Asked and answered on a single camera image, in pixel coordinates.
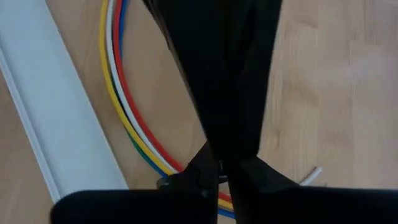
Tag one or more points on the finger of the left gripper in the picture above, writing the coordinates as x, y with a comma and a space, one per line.
248, 62
199, 46

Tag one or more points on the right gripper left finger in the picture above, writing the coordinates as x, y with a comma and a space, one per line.
140, 208

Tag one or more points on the white duct cover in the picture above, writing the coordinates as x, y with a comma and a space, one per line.
56, 109

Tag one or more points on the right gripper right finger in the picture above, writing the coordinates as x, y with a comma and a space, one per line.
311, 208

